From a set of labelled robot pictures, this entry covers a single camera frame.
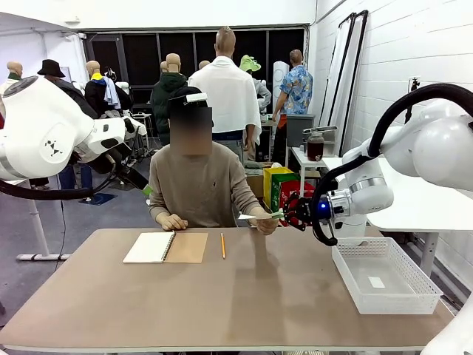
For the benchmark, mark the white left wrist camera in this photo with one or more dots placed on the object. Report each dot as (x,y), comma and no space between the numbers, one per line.
(138,125)

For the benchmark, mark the small white label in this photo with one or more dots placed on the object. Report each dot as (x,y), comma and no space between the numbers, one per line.
(376,282)

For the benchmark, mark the mannequin in white cape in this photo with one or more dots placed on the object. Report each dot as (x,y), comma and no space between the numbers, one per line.
(229,100)

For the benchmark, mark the mannequin with yellow collar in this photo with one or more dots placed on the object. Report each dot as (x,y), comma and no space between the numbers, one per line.
(97,92)

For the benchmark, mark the black-framed white panel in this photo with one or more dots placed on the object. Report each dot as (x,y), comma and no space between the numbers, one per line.
(338,66)
(356,74)

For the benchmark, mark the green bag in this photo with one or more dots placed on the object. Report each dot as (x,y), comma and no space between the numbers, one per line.
(277,192)

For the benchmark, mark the person's right hand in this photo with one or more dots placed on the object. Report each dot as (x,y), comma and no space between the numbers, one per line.
(173,222)

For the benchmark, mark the white perforated plastic basket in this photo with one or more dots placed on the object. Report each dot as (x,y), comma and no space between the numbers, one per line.
(406,296)

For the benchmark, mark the mannequin with black bucket hat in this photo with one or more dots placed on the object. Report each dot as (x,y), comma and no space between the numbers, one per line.
(51,68)

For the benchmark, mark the person's left forearm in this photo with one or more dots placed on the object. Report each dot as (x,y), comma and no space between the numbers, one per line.
(255,203)

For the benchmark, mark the mannequin in dark green hoodie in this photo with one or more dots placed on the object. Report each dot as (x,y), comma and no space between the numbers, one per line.
(164,96)

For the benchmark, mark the white notebook paper sheet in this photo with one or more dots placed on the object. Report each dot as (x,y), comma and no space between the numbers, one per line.
(247,216)

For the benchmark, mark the black baseball cap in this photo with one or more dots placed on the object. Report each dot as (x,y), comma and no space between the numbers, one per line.
(184,97)

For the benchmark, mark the beige sweater torso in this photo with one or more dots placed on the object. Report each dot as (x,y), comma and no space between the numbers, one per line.
(199,185)

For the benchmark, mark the yellow bag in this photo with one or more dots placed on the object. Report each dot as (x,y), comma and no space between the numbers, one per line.
(275,174)

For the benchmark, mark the black tripod stand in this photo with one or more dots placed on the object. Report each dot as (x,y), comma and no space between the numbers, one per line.
(414,87)

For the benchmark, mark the person's head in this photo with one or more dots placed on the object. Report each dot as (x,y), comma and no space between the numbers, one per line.
(190,129)

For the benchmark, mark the mannequin with green hat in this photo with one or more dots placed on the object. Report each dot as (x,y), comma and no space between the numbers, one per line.
(249,63)

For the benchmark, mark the white cylindrical trash can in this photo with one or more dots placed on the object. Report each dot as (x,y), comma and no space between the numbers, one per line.
(351,229)

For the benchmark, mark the white desk with floor leg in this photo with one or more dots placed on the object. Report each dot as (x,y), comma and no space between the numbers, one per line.
(38,222)

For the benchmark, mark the person's right forearm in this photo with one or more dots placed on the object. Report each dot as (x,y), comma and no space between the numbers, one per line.
(159,214)

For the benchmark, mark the folded grey-green cloth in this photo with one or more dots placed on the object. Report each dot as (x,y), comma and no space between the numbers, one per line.
(256,167)

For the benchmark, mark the spiral notebook with brown cover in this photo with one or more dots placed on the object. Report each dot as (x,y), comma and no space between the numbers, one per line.
(148,247)

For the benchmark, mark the white side table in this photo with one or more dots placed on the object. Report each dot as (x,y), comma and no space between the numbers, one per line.
(297,155)

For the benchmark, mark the orange pencil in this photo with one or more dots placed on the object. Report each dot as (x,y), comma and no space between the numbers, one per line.
(223,246)

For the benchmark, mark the mannequin in cream jacket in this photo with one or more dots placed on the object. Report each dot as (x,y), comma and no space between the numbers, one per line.
(15,70)

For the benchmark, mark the white tower appliance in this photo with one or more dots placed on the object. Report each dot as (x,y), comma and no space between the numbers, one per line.
(280,77)

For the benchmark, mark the large white table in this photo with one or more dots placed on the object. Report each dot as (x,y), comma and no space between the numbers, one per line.
(406,207)

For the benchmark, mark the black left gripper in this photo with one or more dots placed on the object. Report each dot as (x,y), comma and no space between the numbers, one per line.
(120,161)

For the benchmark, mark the glass jar with dark liquid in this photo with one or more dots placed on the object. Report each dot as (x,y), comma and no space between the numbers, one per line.
(315,148)

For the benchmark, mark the white metal stool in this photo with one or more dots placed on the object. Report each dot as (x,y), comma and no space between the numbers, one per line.
(144,122)

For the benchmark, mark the person's left hand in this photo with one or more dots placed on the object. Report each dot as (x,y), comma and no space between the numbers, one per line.
(268,222)

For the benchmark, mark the white head-mounted camera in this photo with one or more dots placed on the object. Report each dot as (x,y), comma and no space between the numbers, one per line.
(196,97)

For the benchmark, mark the red bag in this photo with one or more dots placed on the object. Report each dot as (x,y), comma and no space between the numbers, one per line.
(306,186)

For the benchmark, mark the cardboard box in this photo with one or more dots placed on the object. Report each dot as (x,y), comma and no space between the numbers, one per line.
(255,186)

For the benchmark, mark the grey bin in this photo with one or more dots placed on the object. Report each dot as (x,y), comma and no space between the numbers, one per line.
(299,129)

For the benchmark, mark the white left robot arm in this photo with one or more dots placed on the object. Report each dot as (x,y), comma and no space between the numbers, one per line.
(40,122)

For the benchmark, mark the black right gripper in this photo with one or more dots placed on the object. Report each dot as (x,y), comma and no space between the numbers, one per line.
(306,212)

